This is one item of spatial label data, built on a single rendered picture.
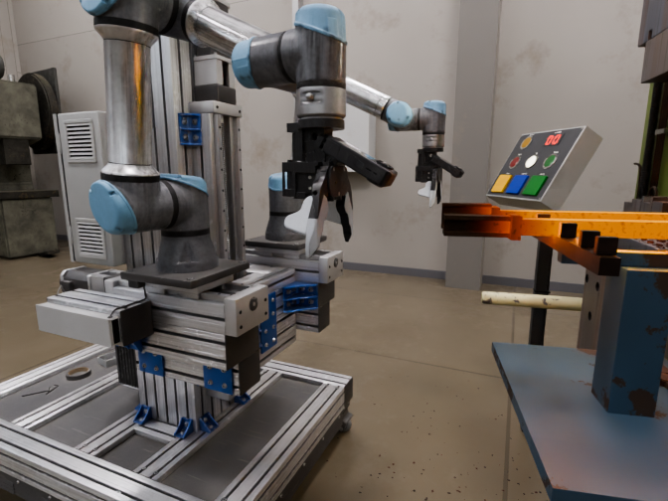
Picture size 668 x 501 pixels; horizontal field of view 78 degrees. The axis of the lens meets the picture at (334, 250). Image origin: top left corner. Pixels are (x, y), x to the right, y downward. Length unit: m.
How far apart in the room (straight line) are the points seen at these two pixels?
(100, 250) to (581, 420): 1.32
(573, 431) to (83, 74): 6.78
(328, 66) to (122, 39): 0.47
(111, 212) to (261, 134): 4.01
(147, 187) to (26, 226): 5.35
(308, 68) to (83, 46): 6.42
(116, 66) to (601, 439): 1.01
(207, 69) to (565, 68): 3.30
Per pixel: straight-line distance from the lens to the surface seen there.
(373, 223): 4.32
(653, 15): 1.35
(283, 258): 1.46
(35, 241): 6.33
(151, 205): 0.98
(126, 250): 1.48
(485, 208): 0.76
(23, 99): 6.39
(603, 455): 0.65
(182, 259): 1.05
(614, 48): 4.22
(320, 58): 0.64
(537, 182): 1.58
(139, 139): 0.97
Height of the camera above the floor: 1.06
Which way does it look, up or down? 11 degrees down
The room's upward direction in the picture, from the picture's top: straight up
